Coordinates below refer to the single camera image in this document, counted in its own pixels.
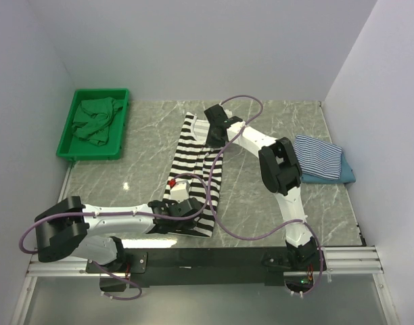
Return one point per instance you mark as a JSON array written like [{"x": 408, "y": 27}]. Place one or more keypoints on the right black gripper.
[{"x": 211, "y": 143}]

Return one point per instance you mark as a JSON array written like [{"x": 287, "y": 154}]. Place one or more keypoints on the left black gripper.
[{"x": 188, "y": 225}]

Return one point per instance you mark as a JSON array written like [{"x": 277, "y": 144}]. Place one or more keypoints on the blue white striped tank top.
[{"x": 318, "y": 158}]

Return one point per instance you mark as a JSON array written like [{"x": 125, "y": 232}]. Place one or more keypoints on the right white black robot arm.
[{"x": 280, "y": 173}]

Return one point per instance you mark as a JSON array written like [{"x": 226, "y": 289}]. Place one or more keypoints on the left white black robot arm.
[{"x": 71, "y": 228}]

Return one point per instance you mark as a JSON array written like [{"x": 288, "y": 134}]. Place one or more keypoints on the green tank top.
[{"x": 92, "y": 119}]

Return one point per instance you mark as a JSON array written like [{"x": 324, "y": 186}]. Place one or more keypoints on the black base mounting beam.
[{"x": 198, "y": 266}]

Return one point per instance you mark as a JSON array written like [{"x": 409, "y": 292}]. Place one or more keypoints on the green plastic tray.
[{"x": 74, "y": 149}]

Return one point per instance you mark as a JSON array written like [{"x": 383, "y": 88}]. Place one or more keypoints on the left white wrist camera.
[{"x": 179, "y": 190}]

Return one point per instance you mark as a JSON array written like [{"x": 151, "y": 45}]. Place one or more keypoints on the aluminium frame rail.
[{"x": 351, "y": 260}]

